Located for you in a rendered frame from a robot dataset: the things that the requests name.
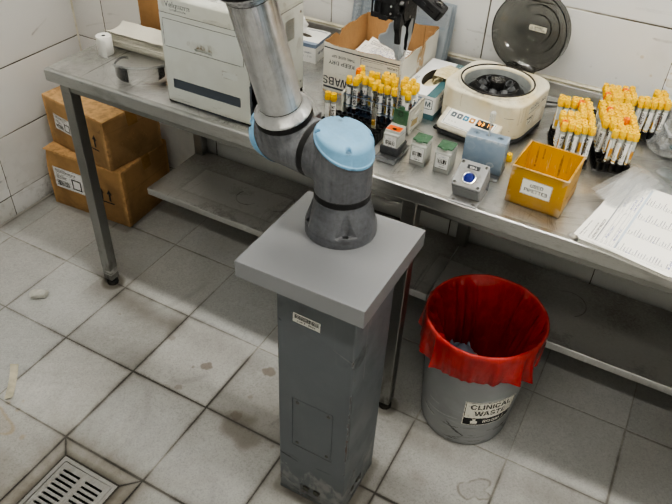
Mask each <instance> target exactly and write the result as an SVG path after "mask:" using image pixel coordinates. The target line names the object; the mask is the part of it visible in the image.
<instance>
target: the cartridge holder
mask: <svg viewBox="0 0 672 504"><path fill-rule="evenodd" d="M409 148H410V145H407V141H406V140H405V141H404V142H403V143H402V144H401V145H400V146H399V147H398V148H397V149H396V148H392V147H389V146H386V145H383V142H382V143H381V144H380V151H379V152H378V153H377V154H376V155H375V159H376V160H379V161H383V162H386V163H389V164H392V165H395V164H396V163H397V162H398V161H399V160H400V159H401V158H402V157H403V156H404V155H405V153H406V152H407V151H408V150H409Z"/></svg>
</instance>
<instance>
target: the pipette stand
mask: <svg viewBox="0 0 672 504"><path fill-rule="evenodd" d="M488 132H489V131H485V130H481V129H477V128H474V127H471V128H470V129H469V131H468V132H467V133H466V137H465V143H464V148H463V154H462V159H466V160H470V161H473V162H476V163H480V164H483V165H486V166H489V167H490V178H491V179H490V181H493V182H498V180H499V178H500V176H501V175H502V173H503V171H504V169H505V162H506V157H507V153H508V149H509V144H510V140H511V137H507V136H504V135H500V134H496V133H492V132H491V133H490V136H488ZM462 159H461V160H462Z"/></svg>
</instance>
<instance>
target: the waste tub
mask: <svg viewBox="0 0 672 504"><path fill-rule="evenodd" d="M585 159H586V156H582V155H579V154H576V153H573V152H570V151H566V150H563V149H560V148H557V147H553V146H550V145H547V144H544V143H540V142H537V141H534V140H531V141H530V142H529V143H528V145H527V146H526V147H525V148H524V150H523V151H522V152H521V153H520V155H519V156H518V157H517V158H516V160H515V161H514V162H513V163H512V170H511V174H510V179H509V183H508V187H507V191H506V195H505V200H506V201H509V202H512V203H515V204H517V205H520V206H523V207H526V208H529V209H532V210H535V211H537V212H540V213H543V214H546V215H549V216H552V217H555V218H559V216H560V215H561V213H562V211H563V210H564V208H565V207H566V205H567V203H568V202H569V200H570V198H571V197H572V195H573V194H574V192H575V189H576V186H577V182H578V179H579V176H580V173H581V170H582V167H583V164H584V161H585Z"/></svg>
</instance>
